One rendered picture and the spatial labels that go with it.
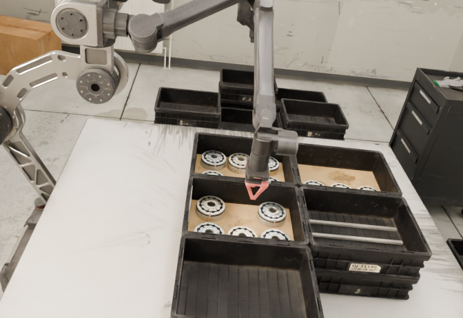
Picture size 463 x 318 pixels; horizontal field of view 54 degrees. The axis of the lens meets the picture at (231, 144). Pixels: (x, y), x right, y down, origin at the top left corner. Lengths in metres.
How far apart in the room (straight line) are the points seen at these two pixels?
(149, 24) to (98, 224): 0.79
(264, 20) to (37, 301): 1.10
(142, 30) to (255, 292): 0.84
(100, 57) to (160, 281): 0.82
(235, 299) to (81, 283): 0.51
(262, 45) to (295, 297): 0.76
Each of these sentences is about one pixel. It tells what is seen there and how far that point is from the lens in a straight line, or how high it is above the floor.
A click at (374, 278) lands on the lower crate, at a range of 1.61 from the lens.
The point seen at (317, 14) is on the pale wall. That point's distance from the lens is 4.68.
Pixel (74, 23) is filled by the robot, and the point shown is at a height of 1.45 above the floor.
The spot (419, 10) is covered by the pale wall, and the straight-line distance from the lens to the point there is 4.97.
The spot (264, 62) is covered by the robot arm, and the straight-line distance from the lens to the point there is 1.35.
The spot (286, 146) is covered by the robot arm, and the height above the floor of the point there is 1.25.
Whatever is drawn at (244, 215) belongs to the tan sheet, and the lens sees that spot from 1.65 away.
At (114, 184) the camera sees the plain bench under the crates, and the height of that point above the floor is 0.70.
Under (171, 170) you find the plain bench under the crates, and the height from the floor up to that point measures 0.70.
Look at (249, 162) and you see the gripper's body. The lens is 1.32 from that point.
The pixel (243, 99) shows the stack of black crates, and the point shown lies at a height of 0.50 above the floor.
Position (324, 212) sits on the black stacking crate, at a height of 0.83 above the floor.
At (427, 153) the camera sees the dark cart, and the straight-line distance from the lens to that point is 3.01.
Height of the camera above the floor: 1.92
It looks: 33 degrees down
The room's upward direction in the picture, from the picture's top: 8 degrees clockwise
